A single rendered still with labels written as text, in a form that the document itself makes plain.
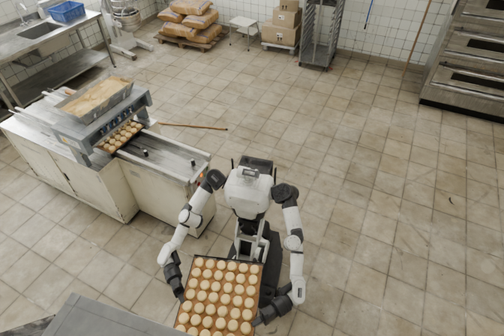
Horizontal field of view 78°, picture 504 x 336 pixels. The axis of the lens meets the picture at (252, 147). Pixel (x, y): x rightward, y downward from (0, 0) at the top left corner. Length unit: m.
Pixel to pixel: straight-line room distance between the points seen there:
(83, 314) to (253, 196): 1.05
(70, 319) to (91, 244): 2.43
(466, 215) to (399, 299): 1.22
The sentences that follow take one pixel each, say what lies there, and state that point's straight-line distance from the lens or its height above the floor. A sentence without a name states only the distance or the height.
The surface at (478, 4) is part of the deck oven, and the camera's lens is 4.43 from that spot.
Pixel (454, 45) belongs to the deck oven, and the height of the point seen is 0.93.
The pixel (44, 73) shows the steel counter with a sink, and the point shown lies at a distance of 5.73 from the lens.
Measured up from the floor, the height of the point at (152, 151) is 0.84.
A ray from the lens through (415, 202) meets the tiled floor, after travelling 3.68.
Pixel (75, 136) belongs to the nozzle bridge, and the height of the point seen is 1.18.
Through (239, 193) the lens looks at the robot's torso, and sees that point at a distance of 1.77.
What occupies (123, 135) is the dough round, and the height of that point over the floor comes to 0.90.
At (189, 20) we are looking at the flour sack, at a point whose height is 0.52.
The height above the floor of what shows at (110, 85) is 1.30.
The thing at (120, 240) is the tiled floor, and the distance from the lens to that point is 3.31.
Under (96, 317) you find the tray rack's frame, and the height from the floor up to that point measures 1.82.
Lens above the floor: 2.66
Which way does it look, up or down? 44 degrees down
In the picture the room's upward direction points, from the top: 1 degrees counter-clockwise
